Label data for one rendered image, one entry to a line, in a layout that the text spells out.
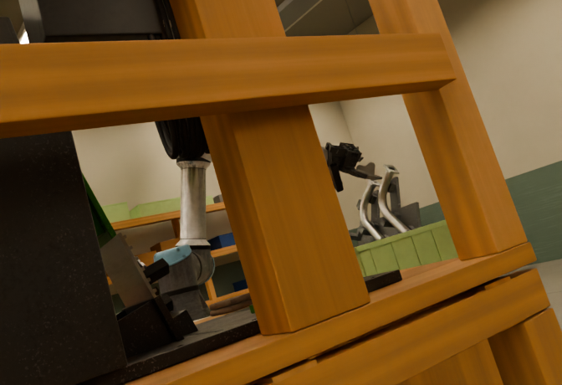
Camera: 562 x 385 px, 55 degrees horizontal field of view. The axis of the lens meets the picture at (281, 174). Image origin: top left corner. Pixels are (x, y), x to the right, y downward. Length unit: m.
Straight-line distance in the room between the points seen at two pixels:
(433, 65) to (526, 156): 7.36
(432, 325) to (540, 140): 7.39
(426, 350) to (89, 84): 0.59
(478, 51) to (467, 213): 7.62
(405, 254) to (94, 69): 1.31
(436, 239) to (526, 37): 6.60
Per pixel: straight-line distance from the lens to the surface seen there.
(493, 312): 0.98
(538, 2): 8.28
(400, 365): 0.83
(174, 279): 1.67
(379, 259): 1.73
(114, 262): 1.02
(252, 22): 0.85
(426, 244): 1.83
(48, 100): 0.64
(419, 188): 9.28
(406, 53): 0.94
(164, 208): 6.85
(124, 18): 0.86
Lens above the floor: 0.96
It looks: 9 degrees up
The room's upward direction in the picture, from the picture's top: 17 degrees counter-clockwise
